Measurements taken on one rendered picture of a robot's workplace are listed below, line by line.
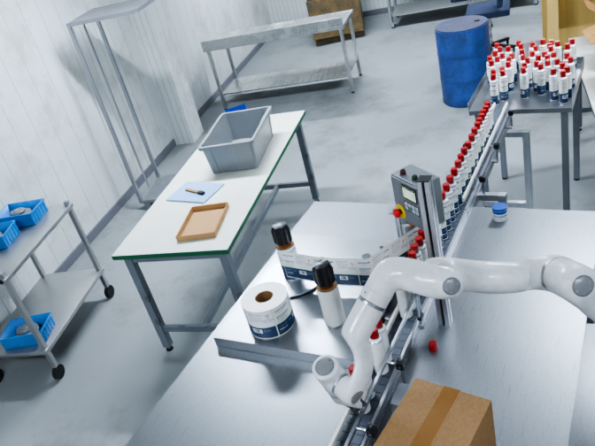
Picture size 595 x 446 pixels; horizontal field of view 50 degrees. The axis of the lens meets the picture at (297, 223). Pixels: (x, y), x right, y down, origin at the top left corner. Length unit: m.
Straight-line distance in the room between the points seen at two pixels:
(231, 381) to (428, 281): 1.06
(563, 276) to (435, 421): 0.57
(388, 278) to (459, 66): 4.70
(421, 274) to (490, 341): 0.72
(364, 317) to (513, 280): 0.46
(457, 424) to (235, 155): 2.82
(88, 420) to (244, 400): 1.74
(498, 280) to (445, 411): 0.41
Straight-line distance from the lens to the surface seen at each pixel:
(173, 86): 7.16
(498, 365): 2.47
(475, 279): 2.01
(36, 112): 5.66
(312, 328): 2.67
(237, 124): 4.82
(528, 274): 2.06
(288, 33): 7.45
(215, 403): 2.58
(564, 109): 4.21
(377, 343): 2.30
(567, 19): 7.78
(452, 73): 6.52
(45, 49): 5.91
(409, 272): 1.92
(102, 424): 4.05
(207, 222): 3.84
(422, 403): 1.97
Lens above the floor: 2.58
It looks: 30 degrees down
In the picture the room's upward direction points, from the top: 15 degrees counter-clockwise
